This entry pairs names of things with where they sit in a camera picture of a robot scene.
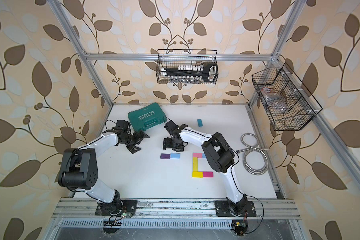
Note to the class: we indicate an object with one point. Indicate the yellow block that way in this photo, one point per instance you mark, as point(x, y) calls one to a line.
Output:
point(197, 174)

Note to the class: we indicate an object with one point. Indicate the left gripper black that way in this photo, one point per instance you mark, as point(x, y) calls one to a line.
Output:
point(138, 139)

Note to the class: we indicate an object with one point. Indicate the right wire basket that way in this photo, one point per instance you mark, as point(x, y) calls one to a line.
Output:
point(288, 102)

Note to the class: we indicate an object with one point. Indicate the back wire basket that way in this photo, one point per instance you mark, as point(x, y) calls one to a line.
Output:
point(180, 57)

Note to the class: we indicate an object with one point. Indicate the long yellow-green block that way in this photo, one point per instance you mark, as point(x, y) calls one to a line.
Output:
point(195, 164)

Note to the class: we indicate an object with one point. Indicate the teal block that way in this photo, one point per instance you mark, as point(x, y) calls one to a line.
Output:
point(200, 123)

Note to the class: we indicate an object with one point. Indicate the wire basket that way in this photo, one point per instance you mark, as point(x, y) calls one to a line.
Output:
point(180, 57)
point(288, 102)

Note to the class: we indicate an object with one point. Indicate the pink block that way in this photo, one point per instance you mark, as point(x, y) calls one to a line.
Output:
point(198, 155)

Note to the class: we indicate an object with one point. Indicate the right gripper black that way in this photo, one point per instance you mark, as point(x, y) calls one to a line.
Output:
point(166, 144)

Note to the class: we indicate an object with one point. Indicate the magenta block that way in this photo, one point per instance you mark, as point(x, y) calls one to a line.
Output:
point(208, 174)

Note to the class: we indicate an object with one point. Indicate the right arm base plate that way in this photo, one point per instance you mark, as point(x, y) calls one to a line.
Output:
point(226, 208)

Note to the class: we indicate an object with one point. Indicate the black tool in basket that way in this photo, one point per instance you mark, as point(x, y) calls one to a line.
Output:
point(205, 73)

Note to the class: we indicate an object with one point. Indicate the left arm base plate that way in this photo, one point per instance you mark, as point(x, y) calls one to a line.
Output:
point(117, 208)

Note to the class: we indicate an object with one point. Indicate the green plastic tool case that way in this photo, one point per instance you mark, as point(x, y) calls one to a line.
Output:
point(147, 117)

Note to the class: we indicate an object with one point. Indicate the purple block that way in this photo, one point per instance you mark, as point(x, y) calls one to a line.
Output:
point(165, 156)

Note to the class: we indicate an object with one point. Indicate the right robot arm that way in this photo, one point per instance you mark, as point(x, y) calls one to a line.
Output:
point(219, 154)

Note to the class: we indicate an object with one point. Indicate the plastic bag in basket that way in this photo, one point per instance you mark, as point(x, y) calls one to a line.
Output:
point(275, 102)

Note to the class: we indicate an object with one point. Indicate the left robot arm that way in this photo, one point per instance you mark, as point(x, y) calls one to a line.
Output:
point(79, 167)

